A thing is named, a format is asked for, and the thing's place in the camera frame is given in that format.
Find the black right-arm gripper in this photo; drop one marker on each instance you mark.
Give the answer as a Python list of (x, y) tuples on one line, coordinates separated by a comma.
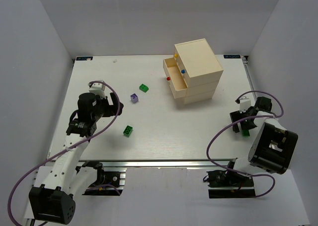
[(242, 121)]

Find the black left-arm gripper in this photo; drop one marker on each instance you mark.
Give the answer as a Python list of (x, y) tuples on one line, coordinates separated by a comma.
[(111, 107)]

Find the dark green lego front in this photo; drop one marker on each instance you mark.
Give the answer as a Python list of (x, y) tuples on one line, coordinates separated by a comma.
[(128, 130)]

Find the cream drawer red knob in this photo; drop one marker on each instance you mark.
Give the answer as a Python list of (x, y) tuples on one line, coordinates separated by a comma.
[(174, 78)]

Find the cream plastic drawer cabinet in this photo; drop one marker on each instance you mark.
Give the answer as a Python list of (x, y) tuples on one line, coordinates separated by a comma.
[(203, 68)]

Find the cream drawer blue knob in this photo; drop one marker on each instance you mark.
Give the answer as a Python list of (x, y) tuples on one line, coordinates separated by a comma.
[(183, 71)]

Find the cream drawer yellow knob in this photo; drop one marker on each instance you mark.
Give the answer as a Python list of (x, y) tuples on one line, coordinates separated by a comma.
[(176, 56)]

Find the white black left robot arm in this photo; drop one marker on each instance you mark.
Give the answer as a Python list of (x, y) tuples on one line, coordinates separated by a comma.
[(54, 200)]

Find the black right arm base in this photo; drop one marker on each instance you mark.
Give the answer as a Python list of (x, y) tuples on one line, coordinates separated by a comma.
[(223, 183)]

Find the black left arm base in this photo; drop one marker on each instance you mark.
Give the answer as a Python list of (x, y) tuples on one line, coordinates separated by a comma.
[(109, 181)]

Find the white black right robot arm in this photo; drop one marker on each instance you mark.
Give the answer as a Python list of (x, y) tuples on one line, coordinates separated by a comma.
[(273, 146)]

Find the purple square lego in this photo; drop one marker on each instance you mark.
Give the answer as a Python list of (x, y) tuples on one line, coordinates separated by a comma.
[(134, 98)]

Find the dark green sloped lego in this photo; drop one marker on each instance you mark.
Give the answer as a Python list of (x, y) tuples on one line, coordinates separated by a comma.
[(143, 88)]

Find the black table label left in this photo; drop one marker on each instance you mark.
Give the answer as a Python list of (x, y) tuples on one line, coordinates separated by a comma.
[(84, 58)]

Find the black table label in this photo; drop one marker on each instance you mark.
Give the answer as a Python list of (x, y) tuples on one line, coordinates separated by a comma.
[(84, 58), (227, 56)]

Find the black table label right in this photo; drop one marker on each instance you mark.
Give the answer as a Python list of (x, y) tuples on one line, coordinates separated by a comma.
[(227, 56)]

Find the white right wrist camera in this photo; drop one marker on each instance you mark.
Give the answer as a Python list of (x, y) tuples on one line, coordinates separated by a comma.
[(244, 104)]

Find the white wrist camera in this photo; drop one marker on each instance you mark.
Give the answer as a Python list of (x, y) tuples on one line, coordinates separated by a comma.
[(244, 104), (97, 88)]

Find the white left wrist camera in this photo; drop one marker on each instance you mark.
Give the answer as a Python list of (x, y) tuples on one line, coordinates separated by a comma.
[(97, 88)]

